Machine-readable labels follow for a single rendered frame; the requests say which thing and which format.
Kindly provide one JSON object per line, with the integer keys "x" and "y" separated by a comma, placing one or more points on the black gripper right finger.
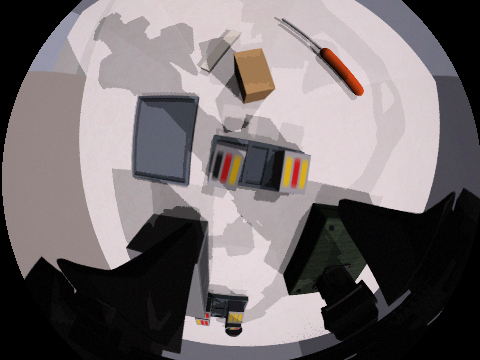
{"x": 392, "y": 242}

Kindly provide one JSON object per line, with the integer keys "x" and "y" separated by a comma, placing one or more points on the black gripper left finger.
{"x": 151, "y": 291}

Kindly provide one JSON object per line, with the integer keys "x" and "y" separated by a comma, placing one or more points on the orange-handled screwdriver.
{"x": 335, "y": 63}

